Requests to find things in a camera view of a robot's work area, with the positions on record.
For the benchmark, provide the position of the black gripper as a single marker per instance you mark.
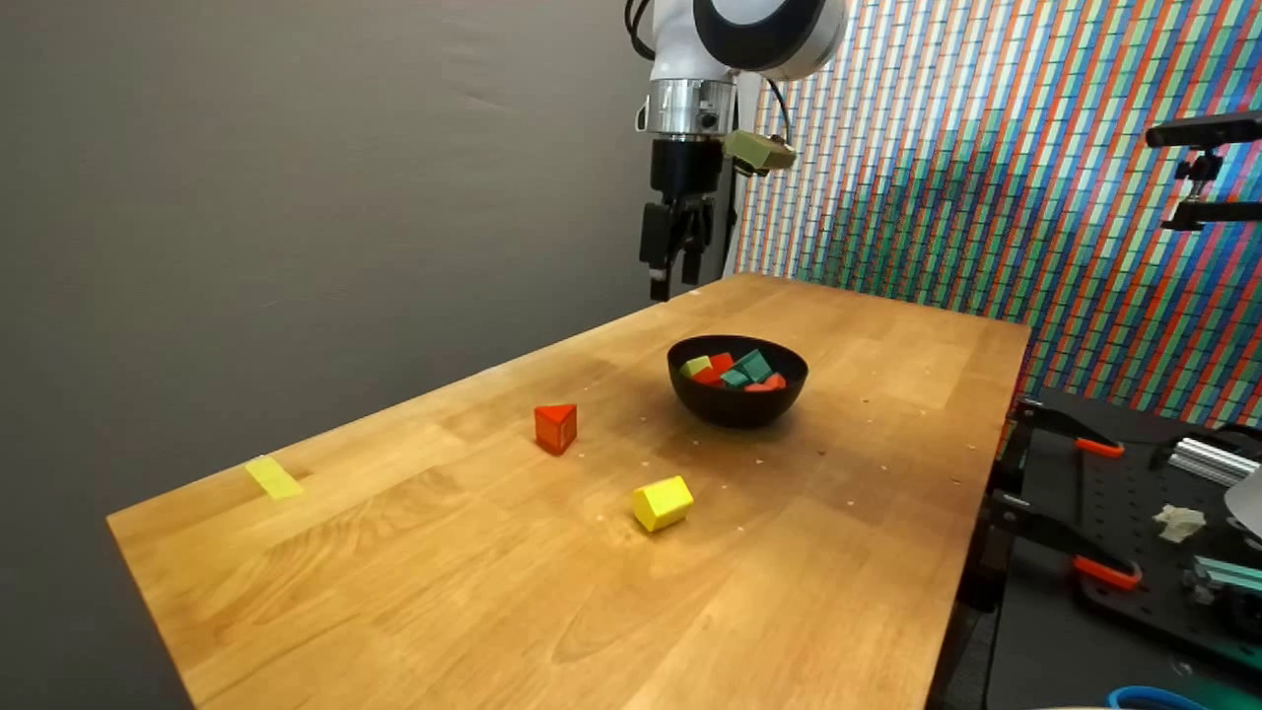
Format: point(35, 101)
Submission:
point(683, 178)

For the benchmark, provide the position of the small yellow block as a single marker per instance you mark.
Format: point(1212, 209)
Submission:
point(694, 363)

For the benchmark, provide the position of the red cube block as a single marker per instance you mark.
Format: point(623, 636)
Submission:
point(714, 367)

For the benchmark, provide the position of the black bowl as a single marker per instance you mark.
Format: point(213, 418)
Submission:
point(734, 409)

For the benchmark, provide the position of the red triangular block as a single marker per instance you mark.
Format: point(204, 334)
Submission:
point(554, 429)

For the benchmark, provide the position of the large yellow block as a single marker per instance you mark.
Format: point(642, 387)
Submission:
point(662, 504)

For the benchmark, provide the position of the red rounded block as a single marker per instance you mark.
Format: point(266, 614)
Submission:
point(767, 385)

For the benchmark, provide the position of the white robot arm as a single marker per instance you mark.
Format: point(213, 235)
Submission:
point(694, 54)

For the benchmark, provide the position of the black orange clamp far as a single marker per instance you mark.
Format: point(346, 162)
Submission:
point(1039, 417)

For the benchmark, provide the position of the black orange clamp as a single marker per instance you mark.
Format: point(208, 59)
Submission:
point(1039, 417)
point(1067, 547)

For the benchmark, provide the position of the black orange clamp near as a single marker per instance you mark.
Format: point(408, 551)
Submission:
point(1067, 547)

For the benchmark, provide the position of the yellow tape strip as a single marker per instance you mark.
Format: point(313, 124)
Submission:
point(274, 477)

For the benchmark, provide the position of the black perforated board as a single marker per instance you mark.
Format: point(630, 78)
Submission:
point(1164, 504)

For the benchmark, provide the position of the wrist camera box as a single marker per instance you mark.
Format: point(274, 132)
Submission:
point(760, 153)

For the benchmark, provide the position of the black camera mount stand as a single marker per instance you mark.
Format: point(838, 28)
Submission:
point(1205, 137)

